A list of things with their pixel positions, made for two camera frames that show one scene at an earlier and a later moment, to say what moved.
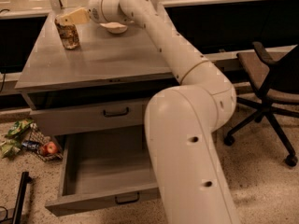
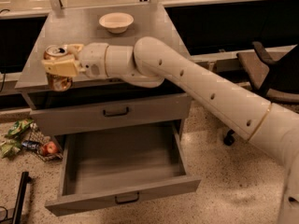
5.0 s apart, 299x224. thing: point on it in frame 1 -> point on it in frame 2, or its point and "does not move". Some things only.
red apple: x=49 y=147 does not move
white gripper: x=94 y=11 -> x=92 y=61
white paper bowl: x=114 y=27 does not move
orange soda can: x=68 y=35 -> x=57 y=81
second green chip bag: x=9 y=148 does not move
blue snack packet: x=30 y=145 does not move
